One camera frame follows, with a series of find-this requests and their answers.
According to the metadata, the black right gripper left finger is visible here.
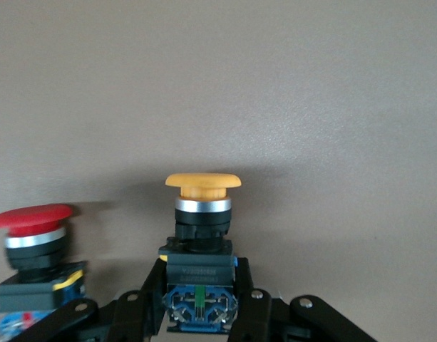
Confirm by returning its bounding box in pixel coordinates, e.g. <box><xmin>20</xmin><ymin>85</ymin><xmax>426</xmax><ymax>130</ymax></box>
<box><xmin>14</xmin><ymin>258</ymin><xmax>169</xmax><ymax>342</ymax></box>

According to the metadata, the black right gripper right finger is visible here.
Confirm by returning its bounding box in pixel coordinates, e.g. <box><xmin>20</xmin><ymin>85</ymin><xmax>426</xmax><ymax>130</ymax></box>
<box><xmin>232</xmin><ymin>256</ymin><xmax>379</xmax><ymax>342</ymax></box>

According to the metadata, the yellow mushroom push button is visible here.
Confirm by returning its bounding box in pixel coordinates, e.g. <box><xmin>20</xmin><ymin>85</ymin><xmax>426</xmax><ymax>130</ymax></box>
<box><xmin>157</xmin><ymin>172</ymin><xmax>242</xmax><ymax>334</ymax></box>

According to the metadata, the red mushroom push button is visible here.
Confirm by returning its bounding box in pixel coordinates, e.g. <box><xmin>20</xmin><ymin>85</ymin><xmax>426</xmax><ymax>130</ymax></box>
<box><xmin>0</xmin><ymin>203</ymin><xmax>88</xmax><ymax>342</ymax></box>

